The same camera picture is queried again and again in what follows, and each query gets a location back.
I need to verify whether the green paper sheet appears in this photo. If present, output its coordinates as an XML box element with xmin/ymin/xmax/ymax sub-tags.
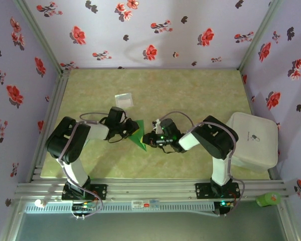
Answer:
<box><xmin>128</xmin><ymin>119</ymin><xmax>148</xmax><ymax>152</ymax></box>

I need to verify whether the clear plastic bag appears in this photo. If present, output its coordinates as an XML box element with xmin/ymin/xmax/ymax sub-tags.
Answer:
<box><xmin>114</xmin><ymin>92</ymin><xmax>134</xmax><ymax>109</ymax></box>

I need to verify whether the small circuit board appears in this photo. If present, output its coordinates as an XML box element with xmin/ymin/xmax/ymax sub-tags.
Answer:
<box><xmin>214</xmin><ymin>200</ymin><xmax>235</xmax><ymax>216</ymax></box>
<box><xmin>72</xmin><ymin>202</ymin><xmax>96</xmax><ymax>211</ymax></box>

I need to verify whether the white storage box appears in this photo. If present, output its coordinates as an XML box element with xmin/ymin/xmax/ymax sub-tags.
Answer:
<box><xmin>225</xmin><ymin>111</ymin><xmax>279</xmax><ymax>174</ymax></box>

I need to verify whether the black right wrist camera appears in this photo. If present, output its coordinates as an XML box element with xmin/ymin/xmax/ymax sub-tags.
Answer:
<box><xmin>160</xmin><ymin>118</ymin><xmax>181</xmax><ymax>138</ymax></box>

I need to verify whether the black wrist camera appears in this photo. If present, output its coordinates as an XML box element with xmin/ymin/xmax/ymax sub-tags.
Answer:
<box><xmin>160</xmin><ymin>118</ymin><xmax>181</xmax><ymax>138</ymax></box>
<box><xmin>107</xmin><ymin>106</ymin><xmax>128</xmax><ymax>124</ymax></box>

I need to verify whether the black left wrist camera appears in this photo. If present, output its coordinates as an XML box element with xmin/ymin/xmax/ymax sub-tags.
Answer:
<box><xmin>107</xmin><ymin>106</ymin><xmax>128</xmax><ymax>124</ymax></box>

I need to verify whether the aluminium mounting rail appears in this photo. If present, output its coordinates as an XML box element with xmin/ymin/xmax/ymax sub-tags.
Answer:
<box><xmin>15</xmin><ymin>178</ymin><xmax>299</xmax><ymax>200</ymax></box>

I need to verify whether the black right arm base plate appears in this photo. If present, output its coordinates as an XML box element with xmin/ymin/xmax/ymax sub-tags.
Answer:
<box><xmin>195</xmin><ymin>182</ymin><xmax>241</xmax><ymax>199</ymax></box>

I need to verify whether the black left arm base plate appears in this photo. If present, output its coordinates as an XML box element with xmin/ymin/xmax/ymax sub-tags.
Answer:
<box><xmin>62</xmin><ymin>184</ymin><xmax>108</xmax><ymax>201</ymax></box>

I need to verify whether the grey slotted cable duct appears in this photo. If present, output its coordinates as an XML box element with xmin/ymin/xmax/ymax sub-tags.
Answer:
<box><xmin>24</xmin><ymin>202</ymin><xmax>215</xmax><ymax>214</ymax></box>

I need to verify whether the grey right arm cable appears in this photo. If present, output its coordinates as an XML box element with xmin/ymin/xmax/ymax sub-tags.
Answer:
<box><xmin>160</xmin><ymin>111</ymin><xmax>246</xmax><ymax>218</ymax></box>

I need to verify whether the aluminium frame post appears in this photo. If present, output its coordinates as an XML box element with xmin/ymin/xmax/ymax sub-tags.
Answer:
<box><xmin>237</xmin><ymin>0</ymin><xmax>284</xmax><ymax>71</ymax></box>
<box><xmin>0</xmin><ymin>198</ymin><xmax>26</xmax><ymax>241</ymax></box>
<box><xmin>275</xmin><ymin>200</ymin><xmax>299</xmax><ymax>241</ymax></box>
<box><xmin>14</xmin><ymin>0</ymin><xmax>66</xmax><ymax>73</ymax></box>

